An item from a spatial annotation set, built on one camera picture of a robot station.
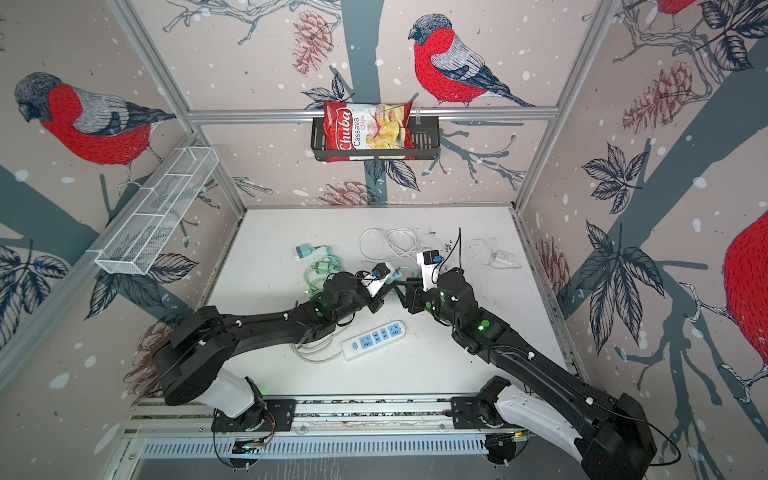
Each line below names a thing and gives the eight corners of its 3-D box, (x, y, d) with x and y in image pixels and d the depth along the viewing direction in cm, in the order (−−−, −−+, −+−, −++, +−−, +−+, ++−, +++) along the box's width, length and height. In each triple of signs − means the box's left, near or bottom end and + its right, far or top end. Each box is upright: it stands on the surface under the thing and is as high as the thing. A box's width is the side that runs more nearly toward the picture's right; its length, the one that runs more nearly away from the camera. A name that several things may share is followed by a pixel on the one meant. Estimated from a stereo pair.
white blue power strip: (344, 360, 84) (343, 357, 82) (340, 345, 87) (339, 342, 85) (407, 336, 88) (407, 332, 86) (402, 322, 91) (402, 319, 89)
